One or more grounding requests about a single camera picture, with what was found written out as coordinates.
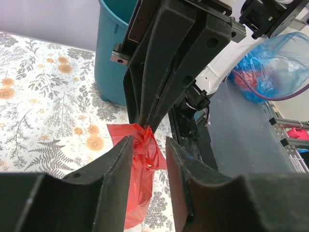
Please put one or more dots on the grey metal shelf frame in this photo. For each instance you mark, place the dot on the grey metal shelf frame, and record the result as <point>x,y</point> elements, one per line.
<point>285,116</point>

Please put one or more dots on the blue plastic bag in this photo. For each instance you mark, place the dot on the blue plastic bag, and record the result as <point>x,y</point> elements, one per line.
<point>273,70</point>

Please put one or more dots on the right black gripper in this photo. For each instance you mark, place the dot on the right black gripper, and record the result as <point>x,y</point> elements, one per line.
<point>165,47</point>

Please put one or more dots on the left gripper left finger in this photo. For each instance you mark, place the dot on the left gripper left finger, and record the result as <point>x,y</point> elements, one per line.
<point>90,199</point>

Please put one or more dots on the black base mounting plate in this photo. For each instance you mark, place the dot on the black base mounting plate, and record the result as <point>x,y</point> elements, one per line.
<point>193,136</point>

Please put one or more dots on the red plastic trash bag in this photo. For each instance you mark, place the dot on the red plastic trash bag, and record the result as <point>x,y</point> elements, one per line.
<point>147,158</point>

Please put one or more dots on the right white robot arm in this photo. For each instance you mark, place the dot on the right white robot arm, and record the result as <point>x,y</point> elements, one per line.
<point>263,19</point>

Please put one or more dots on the teal plastic trash bin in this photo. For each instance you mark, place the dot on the teal plastic trash bin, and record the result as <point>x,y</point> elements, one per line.
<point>110,65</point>

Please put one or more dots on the pink object on shelf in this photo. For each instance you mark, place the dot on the pink object on shelf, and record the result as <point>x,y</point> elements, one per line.
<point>300,134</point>

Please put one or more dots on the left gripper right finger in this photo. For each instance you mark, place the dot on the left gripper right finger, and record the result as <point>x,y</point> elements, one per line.
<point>204,200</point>

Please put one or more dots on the floral patterned table mat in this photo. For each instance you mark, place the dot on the floral patterned table mat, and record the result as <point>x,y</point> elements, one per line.
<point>52,118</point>

